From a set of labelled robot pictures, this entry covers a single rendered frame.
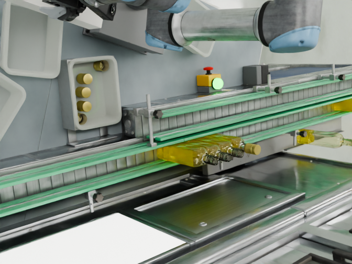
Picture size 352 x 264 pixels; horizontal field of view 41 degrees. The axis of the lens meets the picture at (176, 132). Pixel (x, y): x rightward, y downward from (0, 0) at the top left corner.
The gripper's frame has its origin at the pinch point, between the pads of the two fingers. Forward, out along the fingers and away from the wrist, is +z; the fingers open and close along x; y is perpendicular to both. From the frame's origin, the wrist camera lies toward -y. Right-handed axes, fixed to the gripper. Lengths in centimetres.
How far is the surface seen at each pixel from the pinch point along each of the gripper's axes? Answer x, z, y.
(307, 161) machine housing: 25, 6, -122
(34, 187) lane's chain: 48, 21, -14
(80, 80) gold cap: 14.0, 29.6, -26.1
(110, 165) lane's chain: 39, 21, -38
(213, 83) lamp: 3, 26, -81
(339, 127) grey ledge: 5, 22, -169
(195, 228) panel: 49, -16, -44
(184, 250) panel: 53, -23, -35
